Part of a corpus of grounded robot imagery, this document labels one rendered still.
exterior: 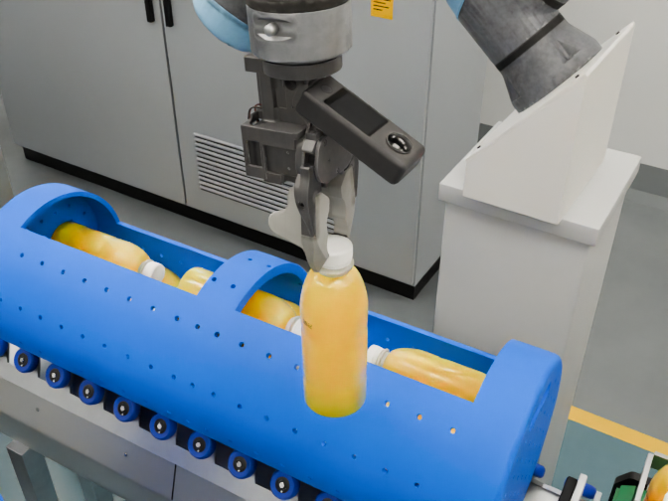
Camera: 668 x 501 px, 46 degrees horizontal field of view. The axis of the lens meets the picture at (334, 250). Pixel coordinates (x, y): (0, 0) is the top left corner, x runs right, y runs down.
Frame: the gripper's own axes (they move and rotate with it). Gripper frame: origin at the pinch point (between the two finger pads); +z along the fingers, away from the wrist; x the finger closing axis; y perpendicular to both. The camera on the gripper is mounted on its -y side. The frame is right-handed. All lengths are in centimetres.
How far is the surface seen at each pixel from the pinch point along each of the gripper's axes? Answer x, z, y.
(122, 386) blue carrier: -2, 34, 38
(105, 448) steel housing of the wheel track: -4, 53, 49
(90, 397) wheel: -6, 44, 51
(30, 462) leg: -11, 78, 82
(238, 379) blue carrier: -3.4, 26.1, 17.6
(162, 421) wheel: -6, 44, 36
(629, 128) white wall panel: -287, 101, 12
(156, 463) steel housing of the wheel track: -5, 52, 38
